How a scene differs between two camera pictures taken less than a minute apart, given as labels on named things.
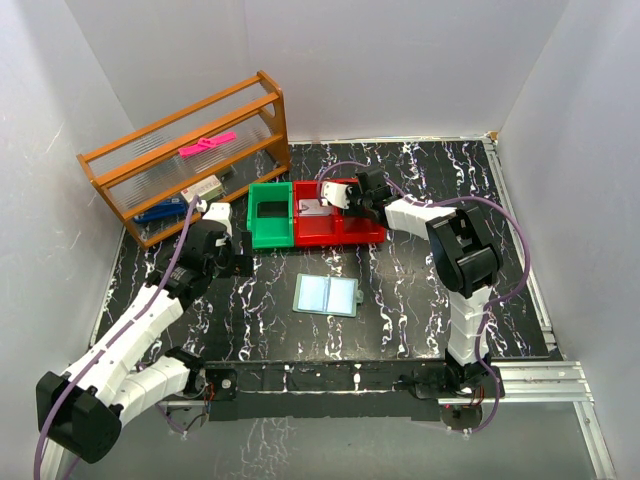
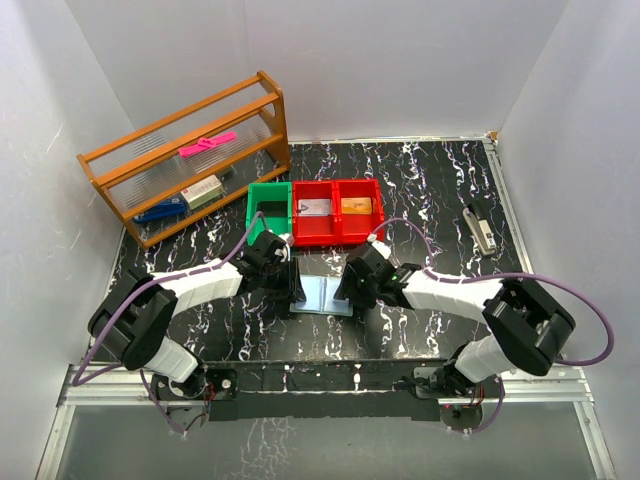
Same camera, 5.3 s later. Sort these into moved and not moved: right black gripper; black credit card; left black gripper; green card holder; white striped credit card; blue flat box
Moved: right black gripper; left black gripper
Not moved: green card holder; blue flat box; white striped credit card; black credit card
